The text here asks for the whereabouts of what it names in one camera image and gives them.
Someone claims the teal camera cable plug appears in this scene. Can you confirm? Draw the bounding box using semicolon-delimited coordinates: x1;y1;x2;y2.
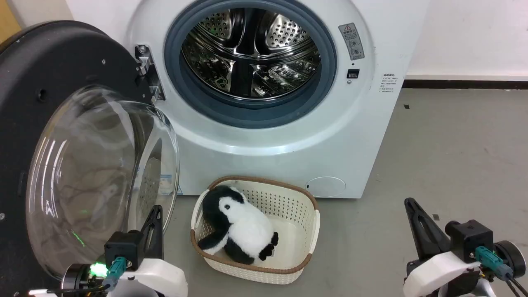
475;246;514;282
102;256;128;292

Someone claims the stainless steel perforated drum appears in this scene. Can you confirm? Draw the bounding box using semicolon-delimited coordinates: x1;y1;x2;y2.
181;7;322;101

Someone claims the small printed text label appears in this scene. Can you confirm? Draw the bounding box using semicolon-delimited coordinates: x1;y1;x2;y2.
380;73;399;94

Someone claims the metal door hinge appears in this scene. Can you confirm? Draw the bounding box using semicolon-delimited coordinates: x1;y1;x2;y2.
134;45;166;103

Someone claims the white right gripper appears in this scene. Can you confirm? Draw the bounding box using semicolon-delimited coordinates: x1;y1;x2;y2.
403;198;484;297

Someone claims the teal left camera cable plug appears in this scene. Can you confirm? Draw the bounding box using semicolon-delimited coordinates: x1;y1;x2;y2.
102;256;128;292

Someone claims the cream laundry basket, brown rim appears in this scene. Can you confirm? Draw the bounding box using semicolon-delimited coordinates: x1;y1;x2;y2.
190;176;321;285

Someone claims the black round door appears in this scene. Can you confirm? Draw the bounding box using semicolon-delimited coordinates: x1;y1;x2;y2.
0;21;181;292

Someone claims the white front-load washing machine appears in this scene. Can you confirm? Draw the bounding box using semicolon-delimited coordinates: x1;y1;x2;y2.
66;0;430;199

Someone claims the black wall baseboard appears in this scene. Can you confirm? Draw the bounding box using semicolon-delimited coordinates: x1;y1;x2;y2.
402;79;528;90

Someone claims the round white filter cover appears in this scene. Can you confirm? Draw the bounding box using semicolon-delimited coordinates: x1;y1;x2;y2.
305;177;347;198

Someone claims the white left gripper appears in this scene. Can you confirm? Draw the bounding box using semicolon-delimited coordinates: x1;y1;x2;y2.
105;205;189;297

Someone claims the teal right camera cable plug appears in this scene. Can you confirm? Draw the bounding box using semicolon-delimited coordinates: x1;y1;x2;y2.
475;246;514;282

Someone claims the grey warning sticker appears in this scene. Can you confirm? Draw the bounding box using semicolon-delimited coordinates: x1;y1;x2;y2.
338;23;365;61

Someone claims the black and white plush penguin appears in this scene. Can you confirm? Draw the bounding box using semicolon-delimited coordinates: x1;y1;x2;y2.
197;185;279;265

